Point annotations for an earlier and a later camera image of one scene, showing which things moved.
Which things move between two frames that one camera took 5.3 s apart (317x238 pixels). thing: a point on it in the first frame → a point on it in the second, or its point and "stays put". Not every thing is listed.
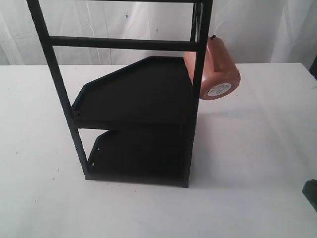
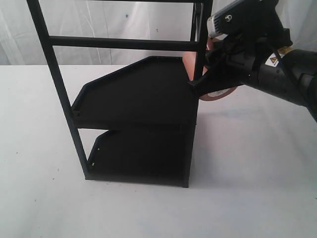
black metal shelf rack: [149, 106] stays put
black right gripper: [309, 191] → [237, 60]
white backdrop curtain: [256, 31] stays put
